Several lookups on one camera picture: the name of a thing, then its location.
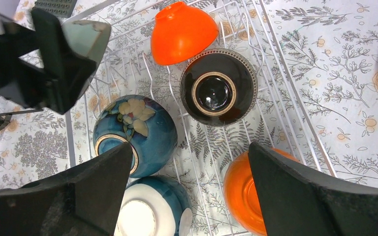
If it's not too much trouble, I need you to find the blue glazed bowl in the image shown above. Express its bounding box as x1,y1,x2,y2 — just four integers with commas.
93,94,178,178

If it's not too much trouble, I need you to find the black bowl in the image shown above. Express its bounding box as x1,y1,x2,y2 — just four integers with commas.
180,48,258,126

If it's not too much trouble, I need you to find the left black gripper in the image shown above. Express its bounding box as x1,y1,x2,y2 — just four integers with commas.
0,8,98,114

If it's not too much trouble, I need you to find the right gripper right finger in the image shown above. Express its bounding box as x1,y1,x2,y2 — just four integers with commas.
248,142,378,236

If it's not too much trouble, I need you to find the orange bowl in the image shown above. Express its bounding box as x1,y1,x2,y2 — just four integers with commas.
151,1,219,65
222,148,301,236

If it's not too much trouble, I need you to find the white wire dish rack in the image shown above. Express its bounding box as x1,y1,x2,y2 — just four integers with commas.
65,0,337,236

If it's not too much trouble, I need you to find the mint green bowl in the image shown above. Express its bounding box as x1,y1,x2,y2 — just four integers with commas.
62,20,112,67

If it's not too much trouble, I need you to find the grey building baseplate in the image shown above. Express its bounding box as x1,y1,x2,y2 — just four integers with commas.
34,0,77,18

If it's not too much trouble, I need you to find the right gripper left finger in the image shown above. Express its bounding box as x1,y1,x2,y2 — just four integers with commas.
0,143,133,236

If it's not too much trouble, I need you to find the teal and white bowl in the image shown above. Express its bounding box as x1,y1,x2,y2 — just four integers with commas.
114,175,193,236

